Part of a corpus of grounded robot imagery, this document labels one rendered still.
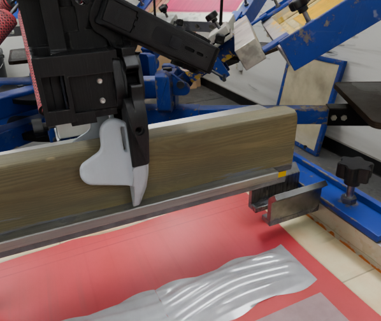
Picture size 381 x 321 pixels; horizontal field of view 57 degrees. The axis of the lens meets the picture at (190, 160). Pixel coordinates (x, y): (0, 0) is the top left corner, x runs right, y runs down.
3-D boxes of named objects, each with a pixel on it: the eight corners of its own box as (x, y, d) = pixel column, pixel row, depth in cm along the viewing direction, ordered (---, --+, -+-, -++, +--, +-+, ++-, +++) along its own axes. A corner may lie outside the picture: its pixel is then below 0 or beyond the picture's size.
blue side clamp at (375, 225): (396, 262, 45) (409, 218, 42) (367, 275, 43) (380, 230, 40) (263, 166, 70) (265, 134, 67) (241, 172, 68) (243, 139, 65)
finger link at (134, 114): (122, 159, 33) (106, 65, 31) (139, 155, 34) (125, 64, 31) (134, 172, 29) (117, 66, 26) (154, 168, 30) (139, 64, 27)
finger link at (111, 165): (87, 216, 33) (67, 121, 30) (147, 200, 35) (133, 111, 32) (92, 230, 30) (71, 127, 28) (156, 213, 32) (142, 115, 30)
